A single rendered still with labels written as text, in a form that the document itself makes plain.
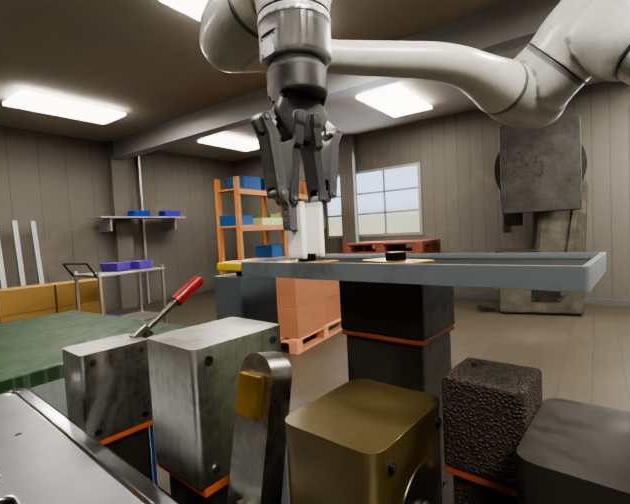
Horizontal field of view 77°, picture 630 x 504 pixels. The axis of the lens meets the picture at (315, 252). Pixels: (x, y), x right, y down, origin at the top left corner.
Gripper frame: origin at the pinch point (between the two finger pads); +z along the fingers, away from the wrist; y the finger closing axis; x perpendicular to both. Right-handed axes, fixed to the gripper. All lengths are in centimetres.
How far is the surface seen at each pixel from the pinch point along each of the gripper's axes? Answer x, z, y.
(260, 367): 13.5, 10.0, 16.7
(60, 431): -11.5, 20.0, 26.1
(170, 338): 2.9, 9.1, 19.2
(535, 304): -147, 107, -507
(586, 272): 30.4, 3.9, 1.4
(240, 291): -10.9, 8.1, 3.5
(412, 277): 17.8, 4.7, 3.1
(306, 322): -269, 93, -226
